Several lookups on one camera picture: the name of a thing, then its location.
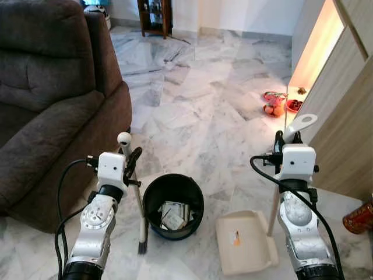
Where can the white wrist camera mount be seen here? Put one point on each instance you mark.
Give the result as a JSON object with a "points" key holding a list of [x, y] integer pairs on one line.
{"points": [[111, 169], [298, 163]]}

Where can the crumpled paper trash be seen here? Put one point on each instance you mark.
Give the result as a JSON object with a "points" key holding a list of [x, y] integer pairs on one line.
{"points": [[175, 217]]}

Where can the red patterned tin can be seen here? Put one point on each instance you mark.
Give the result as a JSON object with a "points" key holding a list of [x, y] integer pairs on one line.
{"points": [[358, 219]]}

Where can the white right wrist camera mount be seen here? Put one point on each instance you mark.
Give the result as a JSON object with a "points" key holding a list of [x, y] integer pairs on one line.
{"points": [[298, 163]]}

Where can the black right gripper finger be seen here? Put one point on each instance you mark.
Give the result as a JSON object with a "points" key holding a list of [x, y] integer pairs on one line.
{"points": [[279, 136], [298, 137]]}

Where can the black round waste bin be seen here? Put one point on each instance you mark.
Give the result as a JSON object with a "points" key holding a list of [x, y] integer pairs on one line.
{"points": [[175, 182]]}

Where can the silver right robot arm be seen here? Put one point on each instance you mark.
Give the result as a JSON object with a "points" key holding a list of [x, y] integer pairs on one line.
{"points": [[300, 224]]}

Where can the brown fabric sofa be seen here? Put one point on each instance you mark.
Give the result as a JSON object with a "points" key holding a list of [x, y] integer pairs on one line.
{"points": [[46, 87]]}

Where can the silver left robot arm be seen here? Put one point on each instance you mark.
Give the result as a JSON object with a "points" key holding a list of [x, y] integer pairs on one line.
{"points": [[96, 219]]}

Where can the red plate with oranges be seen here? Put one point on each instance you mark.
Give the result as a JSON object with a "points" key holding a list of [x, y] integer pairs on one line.
{"points": [[274, 104]]}

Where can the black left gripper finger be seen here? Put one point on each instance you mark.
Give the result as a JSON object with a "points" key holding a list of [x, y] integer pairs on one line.
{"points": [[135, 160]]}

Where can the light wooden cabinet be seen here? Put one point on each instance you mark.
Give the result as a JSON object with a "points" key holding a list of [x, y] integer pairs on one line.
{"points": [[344, 128]]}

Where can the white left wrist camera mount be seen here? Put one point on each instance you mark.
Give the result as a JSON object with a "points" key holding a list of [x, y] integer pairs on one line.
{"points": [[111, 169]]}

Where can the white round appliance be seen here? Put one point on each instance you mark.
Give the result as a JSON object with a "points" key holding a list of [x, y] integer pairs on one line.
{"points": [[99, 13]]}

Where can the small red plate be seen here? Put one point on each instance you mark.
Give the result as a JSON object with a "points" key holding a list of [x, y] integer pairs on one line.
{"points": [[295, 105]]}

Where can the dark wooden stand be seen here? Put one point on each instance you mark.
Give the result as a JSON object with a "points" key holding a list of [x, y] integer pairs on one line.
{"points": [[154, 17]]}

